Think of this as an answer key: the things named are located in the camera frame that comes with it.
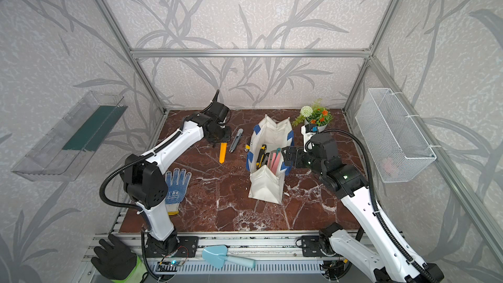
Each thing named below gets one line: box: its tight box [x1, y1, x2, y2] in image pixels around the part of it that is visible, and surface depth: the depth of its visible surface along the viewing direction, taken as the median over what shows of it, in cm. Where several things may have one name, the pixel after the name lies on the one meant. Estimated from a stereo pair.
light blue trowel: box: [201, 244, 257, 270], surface depth 72 cm
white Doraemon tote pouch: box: [245, 114, 295, 205], surface depth 86 cm
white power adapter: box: [300, 125, 317, 153], surface depth 63 cm
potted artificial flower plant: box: [292, 98, 334, 133], surface depth 101 cm
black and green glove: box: [91, 234, 144, 283], surface depth 71 cm
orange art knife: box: [219, 142, 228, 164], surface depth 88 cm
